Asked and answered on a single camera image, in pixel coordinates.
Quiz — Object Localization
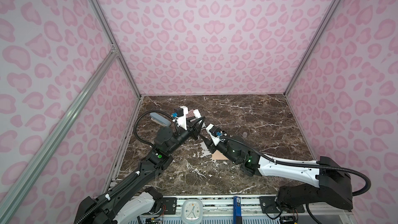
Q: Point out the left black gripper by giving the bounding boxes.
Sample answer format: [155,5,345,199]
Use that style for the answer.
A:
[167,114,204,156]

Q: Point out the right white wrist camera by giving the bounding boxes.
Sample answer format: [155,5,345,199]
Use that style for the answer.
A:
[206,124,223,146]

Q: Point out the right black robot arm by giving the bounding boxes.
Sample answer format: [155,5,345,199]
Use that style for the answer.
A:
[200,133,371,211]

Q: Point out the white glue stick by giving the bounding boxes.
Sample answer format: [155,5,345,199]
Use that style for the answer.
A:
[193,110,202,119]

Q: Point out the white analog clock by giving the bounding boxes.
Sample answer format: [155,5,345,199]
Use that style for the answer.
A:
[181,199,203,224]

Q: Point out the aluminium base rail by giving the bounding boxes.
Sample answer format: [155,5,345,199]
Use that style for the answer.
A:
[128,195,356,224]

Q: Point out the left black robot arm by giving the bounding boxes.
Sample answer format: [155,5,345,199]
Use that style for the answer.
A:
[74,106,205,224]

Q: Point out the peach paper envelope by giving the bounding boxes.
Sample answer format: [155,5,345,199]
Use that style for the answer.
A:
[211,150,229,160]

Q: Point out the grey blue stapler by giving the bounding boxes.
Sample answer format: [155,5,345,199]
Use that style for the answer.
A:
[150,113,171,127]

